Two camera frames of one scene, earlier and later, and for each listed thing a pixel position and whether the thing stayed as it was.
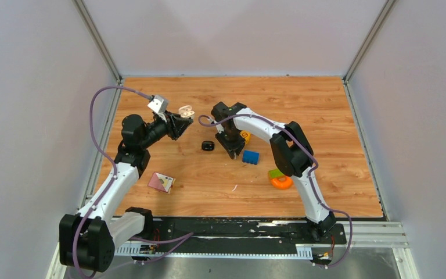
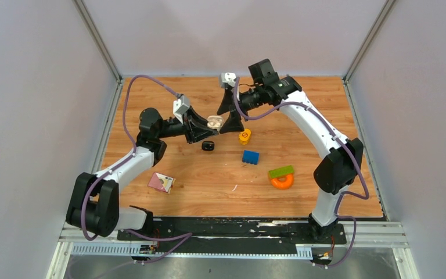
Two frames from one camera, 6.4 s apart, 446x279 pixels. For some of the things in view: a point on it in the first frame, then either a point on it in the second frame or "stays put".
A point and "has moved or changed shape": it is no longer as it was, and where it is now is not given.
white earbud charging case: (185, 111) has moved or changed shape
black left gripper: (176, 124) to (195, 128)
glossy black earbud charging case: (208, 145) stays put
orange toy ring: (282, 182) stays put
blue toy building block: (250, 157) stays put
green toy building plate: (274, 173) stays put
